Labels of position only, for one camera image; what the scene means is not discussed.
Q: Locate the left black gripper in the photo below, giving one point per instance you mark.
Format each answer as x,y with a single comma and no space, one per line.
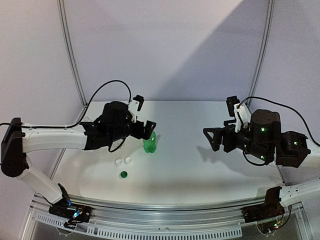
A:
146,135

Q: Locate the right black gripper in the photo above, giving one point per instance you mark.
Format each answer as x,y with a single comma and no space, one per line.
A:
226,131

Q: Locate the green plastic bottle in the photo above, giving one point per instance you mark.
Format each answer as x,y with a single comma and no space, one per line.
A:
150,145

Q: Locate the white bottle cap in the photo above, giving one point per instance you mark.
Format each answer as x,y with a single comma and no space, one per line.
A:
119,162
128,160

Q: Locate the green bottle cap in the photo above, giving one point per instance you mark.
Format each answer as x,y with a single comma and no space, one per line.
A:
123,174

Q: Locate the crushed clear bottle red label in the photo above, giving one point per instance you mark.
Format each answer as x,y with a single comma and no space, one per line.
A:
117,143

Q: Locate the clear labelled water bottle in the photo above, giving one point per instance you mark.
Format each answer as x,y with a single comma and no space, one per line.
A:
86,119

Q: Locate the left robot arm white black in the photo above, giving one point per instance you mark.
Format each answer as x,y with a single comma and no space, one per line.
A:
116,122

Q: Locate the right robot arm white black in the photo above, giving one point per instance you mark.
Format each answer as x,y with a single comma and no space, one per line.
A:
262,138

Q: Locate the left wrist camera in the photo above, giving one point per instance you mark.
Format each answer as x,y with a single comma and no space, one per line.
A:
135,106

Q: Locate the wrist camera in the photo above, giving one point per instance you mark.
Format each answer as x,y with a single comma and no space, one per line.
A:
239,111
135,106

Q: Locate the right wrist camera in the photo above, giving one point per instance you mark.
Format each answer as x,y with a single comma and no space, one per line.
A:
239,111

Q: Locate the right aluminium wall post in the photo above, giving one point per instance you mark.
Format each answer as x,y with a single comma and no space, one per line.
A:
263,47

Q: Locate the aluminium wall post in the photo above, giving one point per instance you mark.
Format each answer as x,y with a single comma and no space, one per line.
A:
70,52
263,47

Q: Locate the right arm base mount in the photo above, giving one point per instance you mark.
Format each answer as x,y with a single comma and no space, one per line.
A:
269,215

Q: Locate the aluminium front rail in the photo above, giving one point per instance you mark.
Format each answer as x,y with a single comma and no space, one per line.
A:
232,216

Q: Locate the left aluminium wall post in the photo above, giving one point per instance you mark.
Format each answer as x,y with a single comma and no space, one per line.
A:
70,52

